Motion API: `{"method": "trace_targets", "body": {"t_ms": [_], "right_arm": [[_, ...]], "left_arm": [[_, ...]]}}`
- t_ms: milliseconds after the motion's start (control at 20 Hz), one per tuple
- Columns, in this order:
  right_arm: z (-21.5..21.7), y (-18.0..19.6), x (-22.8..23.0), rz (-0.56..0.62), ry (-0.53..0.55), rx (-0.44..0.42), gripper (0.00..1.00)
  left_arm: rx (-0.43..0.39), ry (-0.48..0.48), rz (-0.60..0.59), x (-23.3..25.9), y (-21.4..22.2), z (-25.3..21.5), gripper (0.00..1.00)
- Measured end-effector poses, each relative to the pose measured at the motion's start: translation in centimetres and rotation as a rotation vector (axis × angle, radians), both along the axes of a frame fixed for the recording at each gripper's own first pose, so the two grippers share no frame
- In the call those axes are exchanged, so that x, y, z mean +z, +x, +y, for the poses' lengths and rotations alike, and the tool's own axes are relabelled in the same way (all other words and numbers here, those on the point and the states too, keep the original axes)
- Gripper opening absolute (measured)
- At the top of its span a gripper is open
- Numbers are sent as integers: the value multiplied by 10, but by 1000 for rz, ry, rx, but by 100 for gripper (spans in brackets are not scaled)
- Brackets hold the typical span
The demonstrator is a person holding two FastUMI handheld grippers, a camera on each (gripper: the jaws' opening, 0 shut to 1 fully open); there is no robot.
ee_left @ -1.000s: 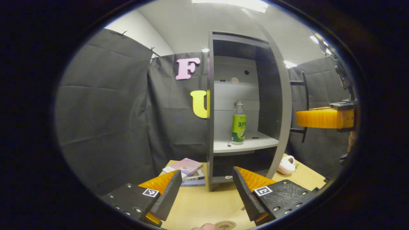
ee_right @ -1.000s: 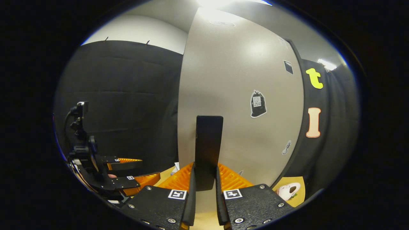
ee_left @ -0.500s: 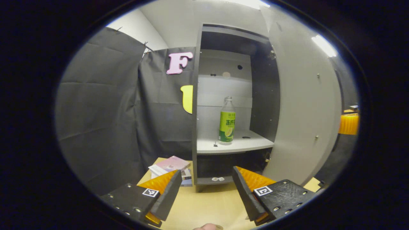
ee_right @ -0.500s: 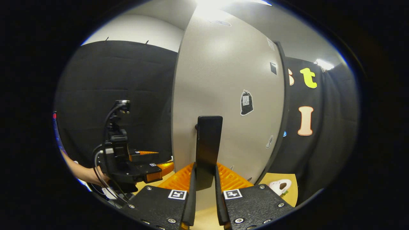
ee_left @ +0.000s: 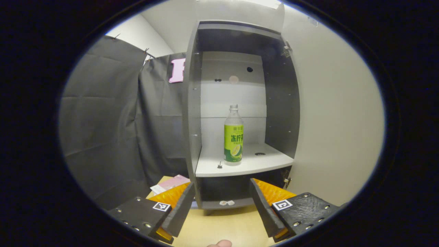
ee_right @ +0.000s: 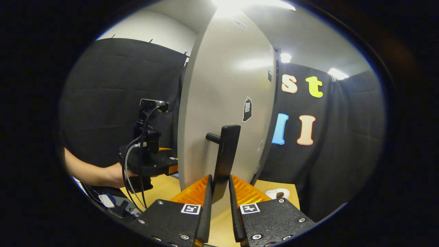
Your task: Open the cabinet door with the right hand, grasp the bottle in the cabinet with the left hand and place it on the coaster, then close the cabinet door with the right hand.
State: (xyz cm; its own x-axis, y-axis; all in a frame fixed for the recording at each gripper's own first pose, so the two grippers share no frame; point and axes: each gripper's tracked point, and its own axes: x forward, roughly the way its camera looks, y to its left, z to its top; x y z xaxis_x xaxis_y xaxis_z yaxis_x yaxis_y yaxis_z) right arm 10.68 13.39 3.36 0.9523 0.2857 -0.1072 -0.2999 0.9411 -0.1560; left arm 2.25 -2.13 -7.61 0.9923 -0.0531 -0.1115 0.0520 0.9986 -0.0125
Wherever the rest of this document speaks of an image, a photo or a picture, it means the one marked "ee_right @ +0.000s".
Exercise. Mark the black backdrop cloth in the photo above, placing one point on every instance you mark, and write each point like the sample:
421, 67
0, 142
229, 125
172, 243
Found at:
349, 154

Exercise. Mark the white coaster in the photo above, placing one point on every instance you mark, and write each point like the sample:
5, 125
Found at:
277, 193

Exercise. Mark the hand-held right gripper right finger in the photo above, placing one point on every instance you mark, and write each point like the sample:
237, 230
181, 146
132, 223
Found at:
271, 219

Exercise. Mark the small white object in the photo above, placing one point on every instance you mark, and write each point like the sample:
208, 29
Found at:
107, 200

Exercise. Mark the small ceiling light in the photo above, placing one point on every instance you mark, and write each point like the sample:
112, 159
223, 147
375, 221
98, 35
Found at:
285, 57
337, 73

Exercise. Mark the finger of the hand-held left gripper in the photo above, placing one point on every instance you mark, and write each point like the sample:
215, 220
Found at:
166, 161

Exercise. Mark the large ceiling light panel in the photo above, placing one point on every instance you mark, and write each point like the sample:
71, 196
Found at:
250, 4

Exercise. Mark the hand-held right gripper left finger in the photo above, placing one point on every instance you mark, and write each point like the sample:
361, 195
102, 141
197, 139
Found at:
171, 219

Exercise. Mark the grey cabinet door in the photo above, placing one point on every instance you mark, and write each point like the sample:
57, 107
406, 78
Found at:
219, 85

